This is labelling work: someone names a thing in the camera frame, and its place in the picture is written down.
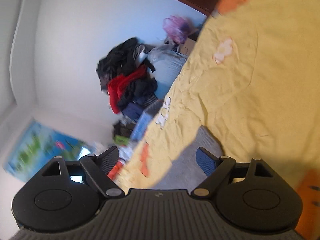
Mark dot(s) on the black clothes on pile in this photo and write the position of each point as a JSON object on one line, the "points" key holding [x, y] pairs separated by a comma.
{"points": [[125, 58]]}

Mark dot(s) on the purple plastic bag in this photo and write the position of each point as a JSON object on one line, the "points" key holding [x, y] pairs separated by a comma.
{"points": [[177, 28]]}

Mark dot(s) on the lotus print window blind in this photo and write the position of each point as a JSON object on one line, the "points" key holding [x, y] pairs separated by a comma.
{"points": [[38, 145]]}

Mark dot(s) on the navy garment in pile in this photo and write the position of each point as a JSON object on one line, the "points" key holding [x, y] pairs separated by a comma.
{"points": [[135, 109]]}

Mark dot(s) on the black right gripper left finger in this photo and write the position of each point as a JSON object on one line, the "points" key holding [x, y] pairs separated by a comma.
{"points": [[97, 168]]}

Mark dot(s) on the red garment on pile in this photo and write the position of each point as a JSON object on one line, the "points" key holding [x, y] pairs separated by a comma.
{"points": [[116, 87]]}

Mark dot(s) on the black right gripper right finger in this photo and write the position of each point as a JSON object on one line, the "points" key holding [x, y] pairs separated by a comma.
{"points": [[216, 169]]}

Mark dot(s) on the grey and navy knit sweater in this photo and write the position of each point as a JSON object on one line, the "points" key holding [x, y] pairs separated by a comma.
{"points": [[185, 173]]}

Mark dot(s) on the light blue folded towel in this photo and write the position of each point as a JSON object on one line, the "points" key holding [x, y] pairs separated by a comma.
{"points": [[146, 117]]}

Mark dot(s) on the yellow carrot print quilt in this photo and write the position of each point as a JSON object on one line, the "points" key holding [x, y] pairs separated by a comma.
{"points": [[252, 80]]}

